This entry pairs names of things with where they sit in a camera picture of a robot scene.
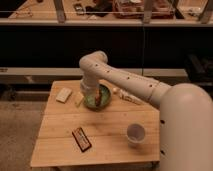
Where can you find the white patterned box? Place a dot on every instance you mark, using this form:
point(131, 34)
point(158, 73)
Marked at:
point(129, 97)

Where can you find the red chocolate bar packet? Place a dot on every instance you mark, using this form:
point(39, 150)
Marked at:
point(81, 139)

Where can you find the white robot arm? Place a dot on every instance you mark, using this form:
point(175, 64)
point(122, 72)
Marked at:
point(185, 112)

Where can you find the green round plate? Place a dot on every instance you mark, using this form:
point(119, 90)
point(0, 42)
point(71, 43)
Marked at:
point(89, 99)

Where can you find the white paper cup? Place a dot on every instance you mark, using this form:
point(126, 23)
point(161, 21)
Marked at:
point(135, 134)

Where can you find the wooden table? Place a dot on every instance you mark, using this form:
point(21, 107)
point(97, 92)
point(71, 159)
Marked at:
point(105, 129)

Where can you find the white rectangular sponge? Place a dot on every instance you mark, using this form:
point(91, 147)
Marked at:
point(63, 95)

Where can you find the yellow sponge block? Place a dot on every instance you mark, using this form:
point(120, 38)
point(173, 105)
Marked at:
point(78, 99)

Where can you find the brown sausage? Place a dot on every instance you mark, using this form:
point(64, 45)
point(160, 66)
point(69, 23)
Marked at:
point(98, 97)

